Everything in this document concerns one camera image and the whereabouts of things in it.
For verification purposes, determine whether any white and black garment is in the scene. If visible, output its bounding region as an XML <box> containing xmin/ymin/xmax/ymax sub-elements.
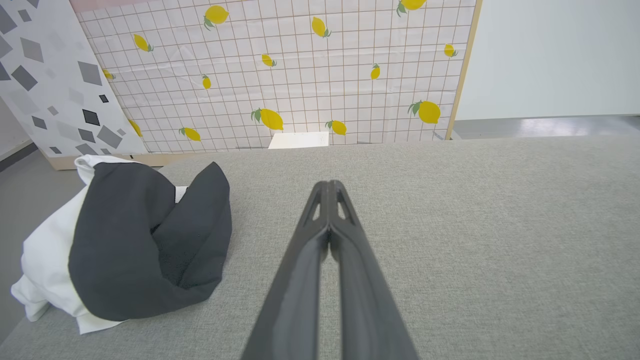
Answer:
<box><xmin>11</xmin><ymin>154</ymin><xmax>233</xmax><ymax>335</ymax></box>

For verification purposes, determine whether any white rectangular box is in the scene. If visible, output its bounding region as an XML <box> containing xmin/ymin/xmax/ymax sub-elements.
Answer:
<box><xmin>268</xmin><ymin>131</ymin><xmax>330</xmax><ymax>150</ymax></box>

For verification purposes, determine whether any grey terrazzo pattern panel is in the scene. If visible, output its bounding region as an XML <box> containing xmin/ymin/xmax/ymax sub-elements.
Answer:
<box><xmin>0</xmin><ymin>0</ymin><xmax>149</xmax><ymax>159</ymax></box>

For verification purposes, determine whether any grey fabric sofa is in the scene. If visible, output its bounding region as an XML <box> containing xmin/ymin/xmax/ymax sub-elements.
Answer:
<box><xmin>0</xmin><ymin>136</ymin><xmax>640</xmax><ymax>360</ymax></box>

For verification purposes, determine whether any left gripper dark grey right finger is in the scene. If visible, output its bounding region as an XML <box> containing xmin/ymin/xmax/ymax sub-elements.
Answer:
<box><xmin>329</xmin><ymin>180</ymin><xmax>420</xmax><ymax>360</ymax></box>

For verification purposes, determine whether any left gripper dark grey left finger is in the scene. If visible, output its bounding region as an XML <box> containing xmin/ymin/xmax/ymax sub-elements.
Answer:
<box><xmin>241</xmin><ymin>181</ymin><xmax>330</xmax><ymax>360</ymax></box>

